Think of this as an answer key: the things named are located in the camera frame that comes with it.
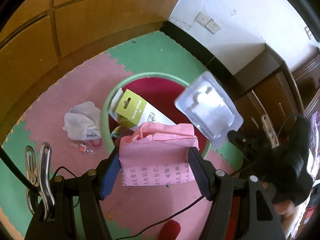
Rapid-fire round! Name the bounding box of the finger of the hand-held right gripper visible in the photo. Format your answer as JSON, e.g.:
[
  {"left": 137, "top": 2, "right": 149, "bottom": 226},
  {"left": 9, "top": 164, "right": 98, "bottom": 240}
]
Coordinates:
[{"left": 227, "top": 129, "right": 253, "bottom": 155}]

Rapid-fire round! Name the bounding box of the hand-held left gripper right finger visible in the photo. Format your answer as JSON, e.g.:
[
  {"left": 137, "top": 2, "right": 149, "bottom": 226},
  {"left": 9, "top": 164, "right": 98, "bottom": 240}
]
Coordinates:
[{"left": 189, "top": 147, "right": 287, "bottom": 240}]

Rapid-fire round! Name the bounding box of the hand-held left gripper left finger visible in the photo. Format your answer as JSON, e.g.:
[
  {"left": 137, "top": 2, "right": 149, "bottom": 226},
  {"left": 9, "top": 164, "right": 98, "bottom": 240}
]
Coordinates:
[{"left": 24, "top": 146, "right": 120, "bottom": 240}]

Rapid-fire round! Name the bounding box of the clear plastic blister pack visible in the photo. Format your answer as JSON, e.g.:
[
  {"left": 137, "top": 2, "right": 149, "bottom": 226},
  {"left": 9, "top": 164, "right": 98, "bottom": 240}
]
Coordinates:
[{"left": 174, "top": 71, "right": 244, "bottom": 149}]

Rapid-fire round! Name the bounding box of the pink printed paper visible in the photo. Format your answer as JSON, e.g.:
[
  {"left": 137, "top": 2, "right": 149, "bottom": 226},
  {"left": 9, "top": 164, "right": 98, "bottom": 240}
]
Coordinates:
[{"left": 118, "top": 123, "right": 199, "bottom": 187}]

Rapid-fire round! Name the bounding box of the white plastic bag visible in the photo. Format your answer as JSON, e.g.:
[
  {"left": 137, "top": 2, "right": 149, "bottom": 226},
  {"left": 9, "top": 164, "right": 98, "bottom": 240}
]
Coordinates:
[{"left": 62, "top": 101, "right": 102, "bottom": 140}]

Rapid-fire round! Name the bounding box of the green and white box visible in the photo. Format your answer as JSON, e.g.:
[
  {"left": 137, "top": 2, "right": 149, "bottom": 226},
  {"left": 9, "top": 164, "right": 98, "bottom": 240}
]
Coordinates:
[{"left": 109, "top": 89, "right": 177, "bottom": 132}]

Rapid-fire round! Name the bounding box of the red bin with green rim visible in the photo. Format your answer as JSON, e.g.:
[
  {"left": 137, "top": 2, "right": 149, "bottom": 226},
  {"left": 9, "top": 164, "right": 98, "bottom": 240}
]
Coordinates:
[{"left": 101, "top": 72, "right": 218, "bottom": 160}]

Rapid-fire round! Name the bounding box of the person's right hand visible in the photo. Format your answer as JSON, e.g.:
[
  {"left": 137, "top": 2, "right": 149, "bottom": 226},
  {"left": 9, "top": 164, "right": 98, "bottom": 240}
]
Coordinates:
[{"left": 274, "top": 200, "right": 304, "bottom": 228}]

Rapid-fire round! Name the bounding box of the metal spring clip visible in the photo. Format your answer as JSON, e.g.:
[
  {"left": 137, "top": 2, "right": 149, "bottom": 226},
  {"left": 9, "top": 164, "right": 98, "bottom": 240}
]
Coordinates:
[
  {"left": 261, "top": 114, "right": 280, "bottom": 148},
  {"left": 25, "top": 142, "right": 56, "bottom": 222}
]

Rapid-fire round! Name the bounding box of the clear bottle with orange label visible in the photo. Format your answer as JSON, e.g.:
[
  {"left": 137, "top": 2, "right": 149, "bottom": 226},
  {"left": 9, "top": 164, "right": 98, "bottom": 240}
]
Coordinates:
[{"left": 72, "top": 142, "right": 97, "bottom": 156}]

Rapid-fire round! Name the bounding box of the purple patterned cloth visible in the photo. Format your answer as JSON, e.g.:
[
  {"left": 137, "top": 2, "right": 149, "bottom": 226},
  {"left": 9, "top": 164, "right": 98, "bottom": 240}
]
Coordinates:
[{"left": 309, "top": 110, "right": 320, "bottom": 160}]

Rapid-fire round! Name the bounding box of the dark wooden nightstand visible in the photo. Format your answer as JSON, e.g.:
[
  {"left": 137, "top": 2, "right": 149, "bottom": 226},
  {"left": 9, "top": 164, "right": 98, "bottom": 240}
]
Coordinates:
[{"left": 231, "top": 42, "right": 309, "bottom": 135}]

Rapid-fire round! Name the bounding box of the red foam mat inlay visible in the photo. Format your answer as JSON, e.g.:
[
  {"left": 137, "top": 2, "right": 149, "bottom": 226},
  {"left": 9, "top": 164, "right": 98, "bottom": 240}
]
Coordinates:
[{"left": 160, "top": 219, "right": 181, "bottom": 240}]

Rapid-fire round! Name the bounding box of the wooden wardrobe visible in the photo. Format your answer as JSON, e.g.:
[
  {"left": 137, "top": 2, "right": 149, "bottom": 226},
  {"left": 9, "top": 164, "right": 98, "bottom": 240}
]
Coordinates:
[{"left": 0, "top": 0, "right": 185, "bottom": 140}]

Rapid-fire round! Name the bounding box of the thick black cable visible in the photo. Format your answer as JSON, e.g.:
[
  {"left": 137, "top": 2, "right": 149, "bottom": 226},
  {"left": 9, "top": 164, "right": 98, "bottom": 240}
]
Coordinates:
[{"left": 0, "top": 145, "right": 38, "bottom": 200}]

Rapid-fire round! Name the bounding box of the white wall socket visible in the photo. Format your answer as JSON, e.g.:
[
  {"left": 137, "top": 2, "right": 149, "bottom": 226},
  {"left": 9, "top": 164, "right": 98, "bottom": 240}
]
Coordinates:
[
  {"left": 195, "top": 12, "right": 211, "bottom": 25},
  {"left": 205, "top": 19, "right": 222, "bottom": 35}
]

